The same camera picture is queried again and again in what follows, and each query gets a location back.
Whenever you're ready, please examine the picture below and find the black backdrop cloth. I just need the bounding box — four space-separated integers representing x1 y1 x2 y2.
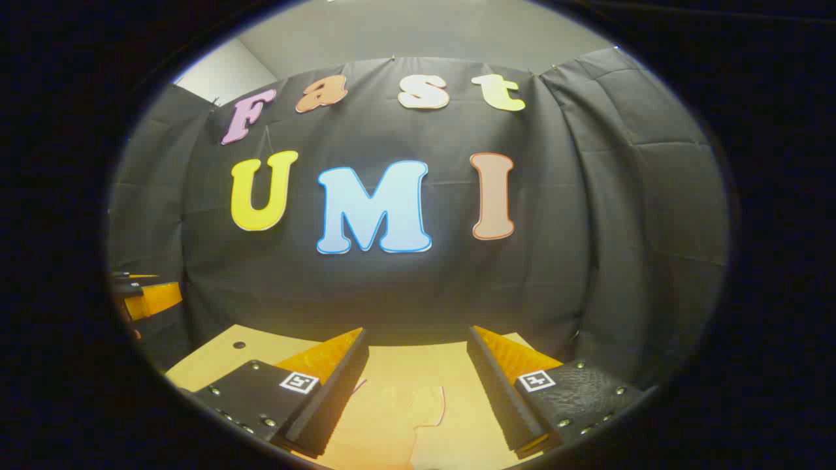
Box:
108 47 729 392

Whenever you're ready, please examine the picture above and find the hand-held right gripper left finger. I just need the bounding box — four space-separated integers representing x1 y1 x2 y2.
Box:
180 326 370 460

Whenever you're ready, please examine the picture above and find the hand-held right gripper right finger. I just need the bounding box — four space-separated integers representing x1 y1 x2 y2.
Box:
467 325 657 460

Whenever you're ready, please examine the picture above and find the orange T-shirt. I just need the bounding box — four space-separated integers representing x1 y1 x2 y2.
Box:
313 377 447 470

